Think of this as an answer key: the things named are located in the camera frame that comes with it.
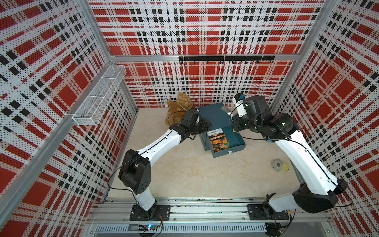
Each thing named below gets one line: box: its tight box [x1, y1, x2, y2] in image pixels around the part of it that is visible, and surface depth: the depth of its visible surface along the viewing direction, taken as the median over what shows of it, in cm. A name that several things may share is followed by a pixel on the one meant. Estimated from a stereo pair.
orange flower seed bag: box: [206, 127, 230, 154], surface depth 86 cm
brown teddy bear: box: [164, 92, 193, 128], surface depth 113 cm
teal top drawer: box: [206, 125, 247, 158], surface depth 86 cm
